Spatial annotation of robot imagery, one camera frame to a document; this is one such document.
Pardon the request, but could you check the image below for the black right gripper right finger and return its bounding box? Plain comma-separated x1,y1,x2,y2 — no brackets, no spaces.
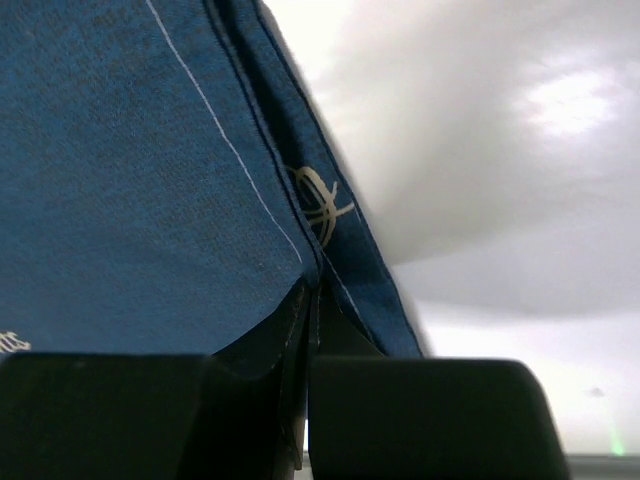
305,282,571,480

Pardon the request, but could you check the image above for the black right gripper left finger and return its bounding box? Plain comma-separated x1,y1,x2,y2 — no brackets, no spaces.
0,279,309,480

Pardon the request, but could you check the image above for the dark blue cloth placemat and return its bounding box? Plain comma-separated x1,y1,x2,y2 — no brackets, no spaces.
0,0,426,369

